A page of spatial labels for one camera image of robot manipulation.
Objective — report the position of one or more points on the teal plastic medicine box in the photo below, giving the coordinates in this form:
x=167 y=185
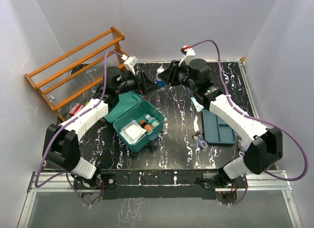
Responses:
x=136 y=121

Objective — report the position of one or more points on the small scissors white sheath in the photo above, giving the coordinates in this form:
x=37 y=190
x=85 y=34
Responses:
x=196 y=127

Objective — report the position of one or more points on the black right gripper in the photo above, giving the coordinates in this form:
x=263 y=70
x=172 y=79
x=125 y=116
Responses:
x=169 y=76

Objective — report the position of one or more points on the white blue flat sachet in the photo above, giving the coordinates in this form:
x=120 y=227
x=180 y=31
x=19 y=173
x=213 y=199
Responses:
x=197 y=106

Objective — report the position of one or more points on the clear bag small items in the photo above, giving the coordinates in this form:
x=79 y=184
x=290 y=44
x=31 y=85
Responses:
x=201 y=143

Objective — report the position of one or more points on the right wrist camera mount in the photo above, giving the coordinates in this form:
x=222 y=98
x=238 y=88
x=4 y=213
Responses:
x=188 y=55

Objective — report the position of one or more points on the orange wooden shelf rack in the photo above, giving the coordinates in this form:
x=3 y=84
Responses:
x=76 y=72

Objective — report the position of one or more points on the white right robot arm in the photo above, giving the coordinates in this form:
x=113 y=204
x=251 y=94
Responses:
x=264 y=146

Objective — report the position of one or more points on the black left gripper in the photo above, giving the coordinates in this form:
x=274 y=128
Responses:
x=143 y=84

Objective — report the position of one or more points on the white bottle green label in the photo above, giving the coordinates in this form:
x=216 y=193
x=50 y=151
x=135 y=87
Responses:
x=152 y=120

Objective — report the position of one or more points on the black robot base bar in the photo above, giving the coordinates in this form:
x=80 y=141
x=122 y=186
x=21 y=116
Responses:
x=152 y=184

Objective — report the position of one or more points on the dark teal tray insert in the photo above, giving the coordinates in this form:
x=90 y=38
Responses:
x=216 y=131

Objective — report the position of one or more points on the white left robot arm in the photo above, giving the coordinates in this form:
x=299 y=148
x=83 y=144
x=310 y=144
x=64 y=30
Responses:
x=61 y=146

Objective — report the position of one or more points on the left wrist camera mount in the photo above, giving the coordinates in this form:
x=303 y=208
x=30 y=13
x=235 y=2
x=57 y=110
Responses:
x=129 y=63

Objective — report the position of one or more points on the brown bottle orange label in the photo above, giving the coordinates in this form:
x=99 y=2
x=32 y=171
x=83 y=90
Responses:
x=146 y=126

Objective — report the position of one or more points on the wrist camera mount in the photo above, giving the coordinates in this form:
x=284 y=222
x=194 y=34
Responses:
x=129 y=63
x=188 y=55

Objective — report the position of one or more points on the red white medicine box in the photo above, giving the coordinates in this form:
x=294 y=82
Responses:
x=75 y=109

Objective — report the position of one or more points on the white square gauze pack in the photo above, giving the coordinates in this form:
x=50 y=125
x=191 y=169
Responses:
x=132 y=132

